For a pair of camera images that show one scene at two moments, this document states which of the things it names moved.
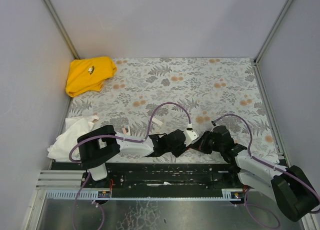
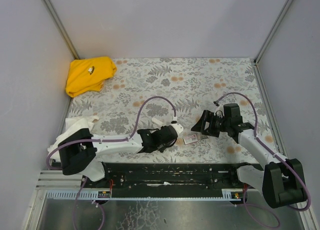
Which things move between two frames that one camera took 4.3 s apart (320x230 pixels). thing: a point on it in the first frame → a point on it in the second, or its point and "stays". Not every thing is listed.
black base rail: [160, 175] stays
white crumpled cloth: [75, 127] stays
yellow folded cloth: [87, 75] stays
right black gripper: [206, 142] → [208, 123]
